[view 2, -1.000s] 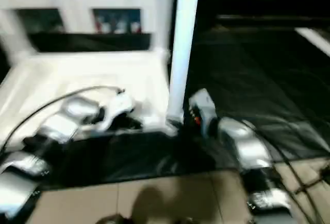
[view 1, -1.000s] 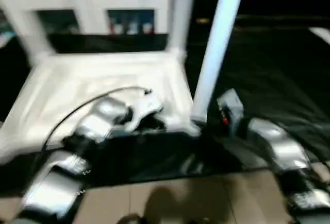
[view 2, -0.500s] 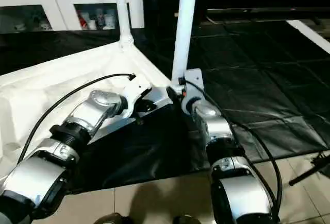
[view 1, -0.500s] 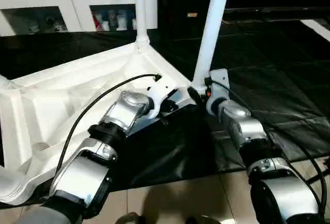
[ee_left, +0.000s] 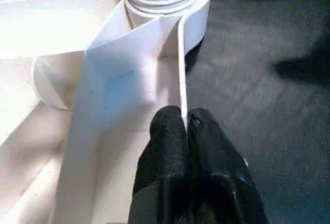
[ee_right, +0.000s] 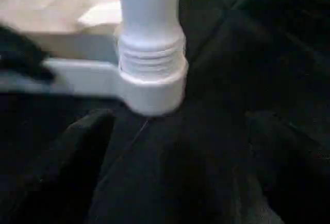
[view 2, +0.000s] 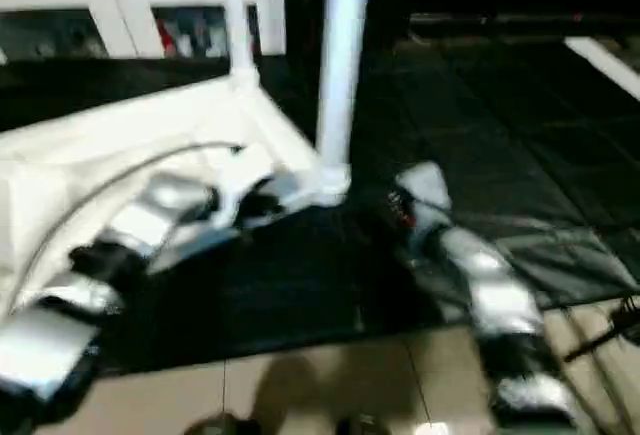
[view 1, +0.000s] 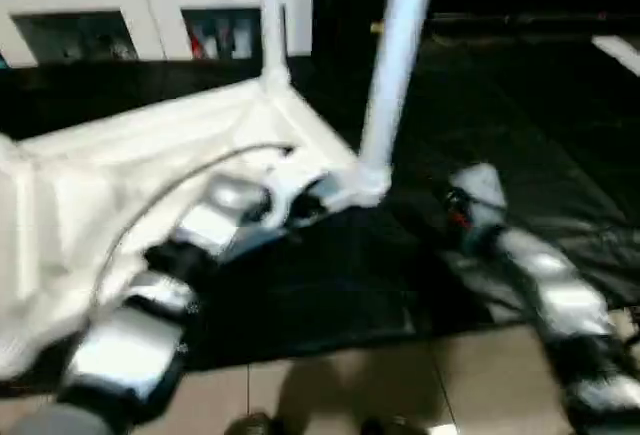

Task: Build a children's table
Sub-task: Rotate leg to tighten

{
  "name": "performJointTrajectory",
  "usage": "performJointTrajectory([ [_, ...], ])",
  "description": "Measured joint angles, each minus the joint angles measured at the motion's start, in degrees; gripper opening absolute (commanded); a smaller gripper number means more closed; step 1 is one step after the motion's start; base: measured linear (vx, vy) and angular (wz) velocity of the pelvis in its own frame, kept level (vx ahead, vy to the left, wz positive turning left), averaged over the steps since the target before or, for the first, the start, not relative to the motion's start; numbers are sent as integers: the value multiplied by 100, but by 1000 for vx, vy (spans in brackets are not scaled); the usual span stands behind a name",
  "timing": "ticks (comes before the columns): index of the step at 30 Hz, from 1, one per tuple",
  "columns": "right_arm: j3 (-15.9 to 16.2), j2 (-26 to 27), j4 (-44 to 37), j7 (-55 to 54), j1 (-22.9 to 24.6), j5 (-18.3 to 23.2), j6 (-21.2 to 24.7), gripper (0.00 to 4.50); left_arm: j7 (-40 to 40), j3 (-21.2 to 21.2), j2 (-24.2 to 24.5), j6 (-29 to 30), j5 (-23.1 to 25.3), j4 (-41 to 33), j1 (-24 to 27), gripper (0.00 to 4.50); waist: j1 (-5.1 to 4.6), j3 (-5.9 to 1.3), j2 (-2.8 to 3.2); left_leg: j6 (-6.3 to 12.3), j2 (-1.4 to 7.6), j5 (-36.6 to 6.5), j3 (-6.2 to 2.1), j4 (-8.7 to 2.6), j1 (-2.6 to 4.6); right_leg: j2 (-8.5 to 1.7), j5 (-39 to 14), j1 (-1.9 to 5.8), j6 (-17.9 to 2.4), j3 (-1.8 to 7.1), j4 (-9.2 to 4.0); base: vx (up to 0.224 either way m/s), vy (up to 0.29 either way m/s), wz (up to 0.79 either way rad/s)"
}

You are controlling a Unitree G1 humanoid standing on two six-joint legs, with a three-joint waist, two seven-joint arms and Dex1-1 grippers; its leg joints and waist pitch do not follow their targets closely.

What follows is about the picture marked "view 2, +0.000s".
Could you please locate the white plastic table leg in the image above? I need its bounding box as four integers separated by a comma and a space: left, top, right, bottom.
220, 0, 261, 91
314, 0, 375, 201

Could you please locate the white plastic table top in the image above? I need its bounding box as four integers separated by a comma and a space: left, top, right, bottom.
0, 73, 353, 301

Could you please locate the black work mat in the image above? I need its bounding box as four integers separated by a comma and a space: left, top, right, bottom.
0, 37, 640, 376

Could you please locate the red bottle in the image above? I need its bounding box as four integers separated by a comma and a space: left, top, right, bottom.
157, 25, 177, 58

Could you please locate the black stand foot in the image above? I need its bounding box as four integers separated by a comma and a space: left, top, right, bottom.
562, 295, 640, 364

